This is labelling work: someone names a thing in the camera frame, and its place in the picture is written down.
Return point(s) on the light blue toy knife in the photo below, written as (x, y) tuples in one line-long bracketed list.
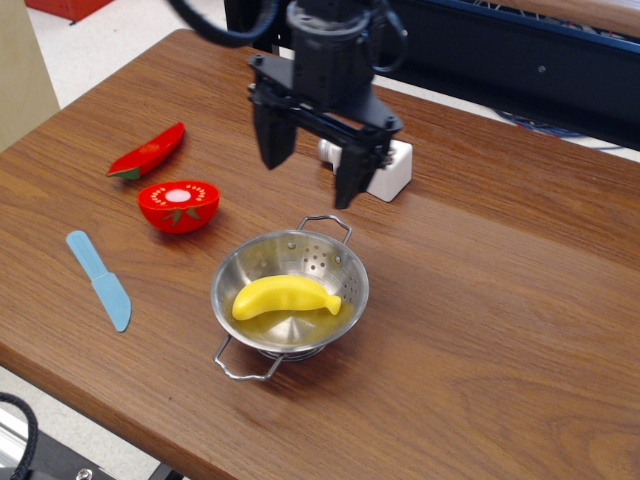
[(105, 283)]

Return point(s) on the black base with screw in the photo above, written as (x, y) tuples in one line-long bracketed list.
[(53, 460)]

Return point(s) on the red toy chili pepper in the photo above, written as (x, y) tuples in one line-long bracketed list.
[(137, 163)]

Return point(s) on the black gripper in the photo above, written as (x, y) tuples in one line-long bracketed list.
[(326, 89)]

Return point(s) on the beige cabinet panel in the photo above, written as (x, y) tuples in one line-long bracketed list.
[(27, 94)]

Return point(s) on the red box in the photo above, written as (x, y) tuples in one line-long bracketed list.
[(74, 10)]

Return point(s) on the red toy tomato half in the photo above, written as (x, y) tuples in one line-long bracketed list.
[(178, 207)]

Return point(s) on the white salt shaker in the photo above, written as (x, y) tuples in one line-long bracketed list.
[(387, 182)]

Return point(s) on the steel colander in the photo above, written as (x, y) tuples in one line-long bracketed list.
[(289, 336)]

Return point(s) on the yellow toy banana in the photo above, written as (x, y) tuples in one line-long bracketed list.
[(280, 293)]

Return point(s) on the black metal frame rail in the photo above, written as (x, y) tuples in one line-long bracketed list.
[(585, 83)]

